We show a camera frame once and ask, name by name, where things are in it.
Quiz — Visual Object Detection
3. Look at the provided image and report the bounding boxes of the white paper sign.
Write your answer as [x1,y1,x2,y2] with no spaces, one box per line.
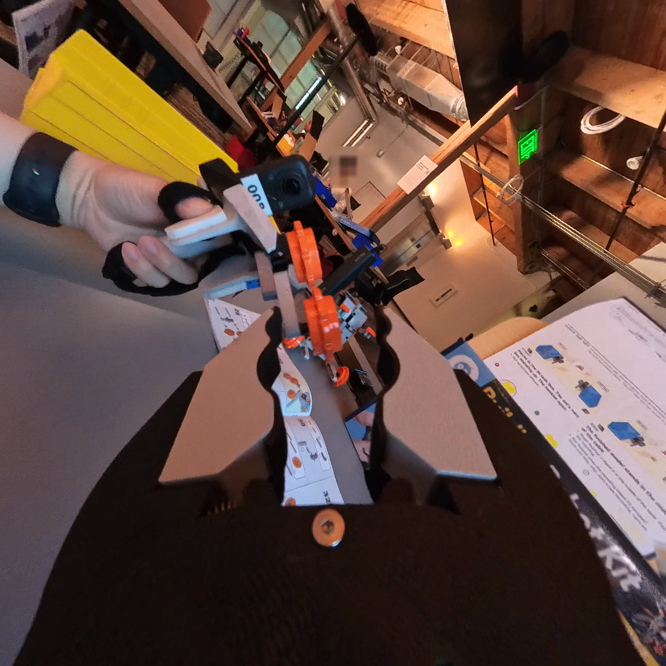
[397,155,439,194]

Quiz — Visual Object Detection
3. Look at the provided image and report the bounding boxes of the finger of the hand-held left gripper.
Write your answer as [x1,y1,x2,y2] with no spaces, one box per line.
[224,183,280,254]
[203,276,261,301]

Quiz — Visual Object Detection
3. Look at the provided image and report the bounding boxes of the yellow plastic bin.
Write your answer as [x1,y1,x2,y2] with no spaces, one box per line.
[20,29,240,185]

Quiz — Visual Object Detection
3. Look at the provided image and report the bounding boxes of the white cable coil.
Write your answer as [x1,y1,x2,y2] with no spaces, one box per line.
[580,106,625,135]

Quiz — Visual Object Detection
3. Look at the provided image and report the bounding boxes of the grey orange toy robot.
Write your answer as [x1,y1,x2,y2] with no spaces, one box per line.
[283,291,378,387]

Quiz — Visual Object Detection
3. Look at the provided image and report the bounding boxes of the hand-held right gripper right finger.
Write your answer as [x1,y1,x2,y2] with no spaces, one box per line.
[368,304,498,505]

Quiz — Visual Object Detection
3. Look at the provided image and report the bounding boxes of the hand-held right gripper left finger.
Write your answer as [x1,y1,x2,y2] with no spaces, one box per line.
[158,307,288,505]

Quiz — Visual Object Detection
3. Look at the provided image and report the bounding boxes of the person's left hand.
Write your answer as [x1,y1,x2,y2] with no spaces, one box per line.
[54,150,225,289]

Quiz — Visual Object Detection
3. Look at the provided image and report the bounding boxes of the orange wheels grey beam assembly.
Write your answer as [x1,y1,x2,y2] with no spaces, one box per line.
[254,220,342,363]

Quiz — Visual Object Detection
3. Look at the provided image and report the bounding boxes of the black wristband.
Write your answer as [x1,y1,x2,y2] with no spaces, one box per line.
[2,131,79,228]

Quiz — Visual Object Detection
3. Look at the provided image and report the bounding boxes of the white open instruction booklet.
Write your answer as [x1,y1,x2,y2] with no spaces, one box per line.
[204,298,345,506]

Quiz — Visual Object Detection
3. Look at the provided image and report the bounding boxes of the white printed task sheet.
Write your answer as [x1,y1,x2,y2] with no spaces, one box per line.
[484,298,666,560]

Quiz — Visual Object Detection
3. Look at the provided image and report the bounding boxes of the blue toy robot box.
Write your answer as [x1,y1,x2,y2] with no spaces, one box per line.
[345,337,666,666]

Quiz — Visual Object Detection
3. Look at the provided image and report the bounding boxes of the person's left forearm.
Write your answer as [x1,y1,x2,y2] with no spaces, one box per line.
[0,111,34,209]

